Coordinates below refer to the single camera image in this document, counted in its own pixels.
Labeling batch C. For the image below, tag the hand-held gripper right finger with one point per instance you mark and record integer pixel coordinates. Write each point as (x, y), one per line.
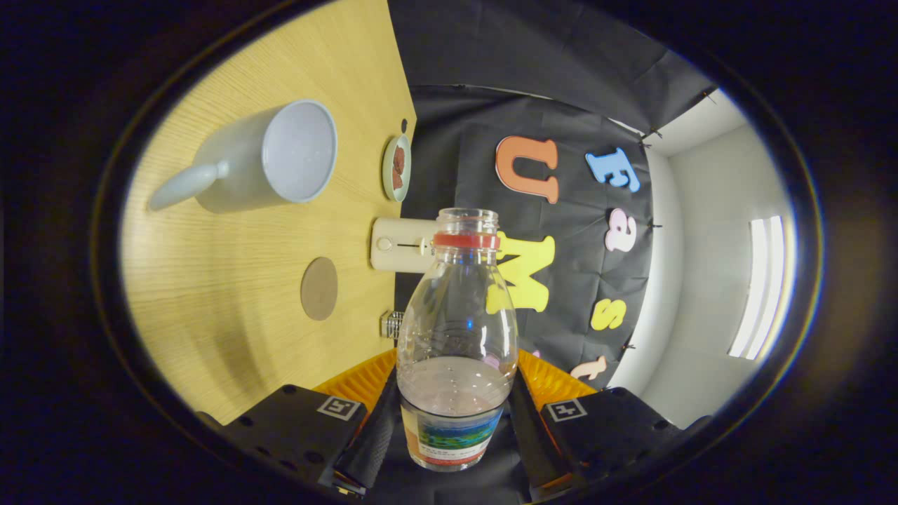
(610, 428)

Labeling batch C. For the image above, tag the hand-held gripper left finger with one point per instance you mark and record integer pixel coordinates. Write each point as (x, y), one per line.
(295, 428)

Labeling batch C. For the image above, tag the round brown coaster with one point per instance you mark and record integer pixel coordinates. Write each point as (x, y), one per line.
(319, 289)

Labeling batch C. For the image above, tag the clear plastic juice bottle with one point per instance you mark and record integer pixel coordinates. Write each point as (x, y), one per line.
(456, 330)

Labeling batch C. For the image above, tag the white cup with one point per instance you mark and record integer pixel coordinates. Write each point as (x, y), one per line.
(238, 168)

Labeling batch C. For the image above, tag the wooden table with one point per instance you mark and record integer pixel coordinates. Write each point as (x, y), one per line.
(231, 301)

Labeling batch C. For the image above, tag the long ceiling light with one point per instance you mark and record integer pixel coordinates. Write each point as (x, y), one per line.
(761, 287)

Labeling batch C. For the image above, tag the white toaster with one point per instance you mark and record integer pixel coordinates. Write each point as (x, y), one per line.
(400, 245)

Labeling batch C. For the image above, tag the pale green plate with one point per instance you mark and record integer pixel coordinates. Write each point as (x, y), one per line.
(388, 172)

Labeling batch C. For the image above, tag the brown food pieces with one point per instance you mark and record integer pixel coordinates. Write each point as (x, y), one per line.
(398, 168)

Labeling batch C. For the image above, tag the black backdrop cloth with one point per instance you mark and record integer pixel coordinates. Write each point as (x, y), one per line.
(547, 77)

